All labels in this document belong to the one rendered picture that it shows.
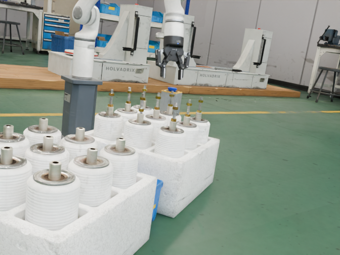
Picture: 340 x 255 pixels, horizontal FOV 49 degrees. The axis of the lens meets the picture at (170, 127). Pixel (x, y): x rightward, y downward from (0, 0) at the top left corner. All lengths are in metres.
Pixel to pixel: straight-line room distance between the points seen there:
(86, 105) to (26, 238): 1.11
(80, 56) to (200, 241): 1.01
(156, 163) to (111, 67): 2.42
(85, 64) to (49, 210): 1.11
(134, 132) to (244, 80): 3.52
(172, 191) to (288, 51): 6.00
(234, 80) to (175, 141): 3.40
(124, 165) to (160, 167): 0.28
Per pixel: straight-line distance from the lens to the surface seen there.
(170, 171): 1.13
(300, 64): 6.83
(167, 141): 1.14
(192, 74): 4.04
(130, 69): 3.59
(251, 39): 4.95
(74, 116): 1.74
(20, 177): 0.77
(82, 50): 1.73
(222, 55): 8.04
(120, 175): 0.89
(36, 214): 0.72
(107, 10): 6.43
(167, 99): 1.59
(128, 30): 3.72
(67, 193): 0.70
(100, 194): 0.80
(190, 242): 1.07
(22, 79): 3.14
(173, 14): 1.40
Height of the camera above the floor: 0.53
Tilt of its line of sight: 13 degrees down
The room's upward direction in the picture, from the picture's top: 8 degrees clockwise
